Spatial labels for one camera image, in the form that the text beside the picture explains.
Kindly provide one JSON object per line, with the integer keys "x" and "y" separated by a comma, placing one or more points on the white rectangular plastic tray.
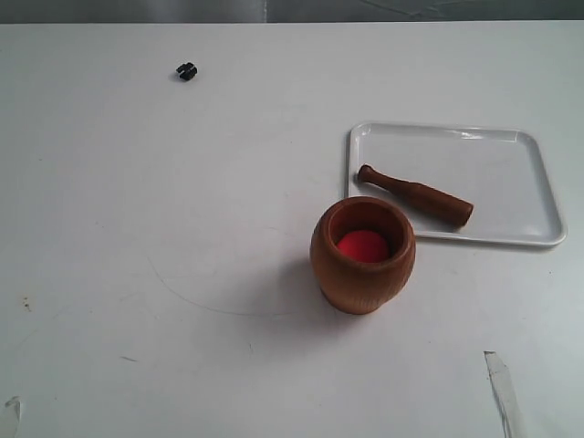
{"x": 499, "y": 171}

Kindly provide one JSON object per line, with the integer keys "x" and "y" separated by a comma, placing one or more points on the small black plastic part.
{"x": 186, "y": 71}

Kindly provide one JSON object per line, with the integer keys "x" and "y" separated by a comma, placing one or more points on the clear tape strip right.
{"x": 505, "y": 396}

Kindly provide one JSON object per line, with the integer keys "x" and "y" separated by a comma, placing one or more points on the red ball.
{"x": 364, "y": 246}

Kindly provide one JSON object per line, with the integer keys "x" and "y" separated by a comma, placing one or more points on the clear tape strip left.
{"x": 10, "y": 418}

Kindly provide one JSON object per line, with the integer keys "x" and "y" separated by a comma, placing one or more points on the brown wooden pestle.
{"x": 428, "y": 200}

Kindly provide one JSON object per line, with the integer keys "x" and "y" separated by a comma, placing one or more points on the wooden mortar cup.
{"x": 356, "y": 287}

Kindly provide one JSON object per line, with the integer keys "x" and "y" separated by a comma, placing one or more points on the clear tape strip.
{"x": 10, "y": 418}
{"x": 505, "y": 396}

